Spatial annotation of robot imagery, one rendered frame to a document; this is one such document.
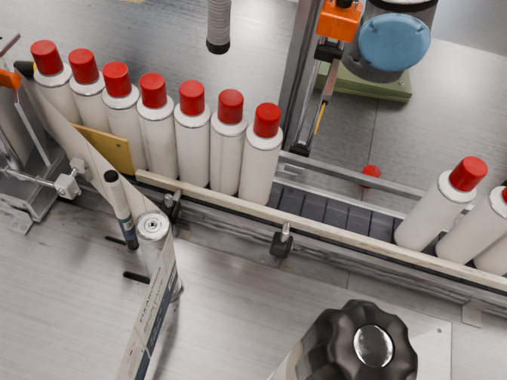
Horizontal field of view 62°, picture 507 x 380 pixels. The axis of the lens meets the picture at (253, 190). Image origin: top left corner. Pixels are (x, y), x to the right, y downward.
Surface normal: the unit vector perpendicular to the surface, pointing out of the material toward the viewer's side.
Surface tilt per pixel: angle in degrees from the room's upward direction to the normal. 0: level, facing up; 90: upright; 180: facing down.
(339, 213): 0
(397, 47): 94
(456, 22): 0
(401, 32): 93
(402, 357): 9
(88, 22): 0
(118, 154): 90
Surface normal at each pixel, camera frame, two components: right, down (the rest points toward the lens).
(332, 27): -0.28, 0.79
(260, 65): 0.10, -0.54
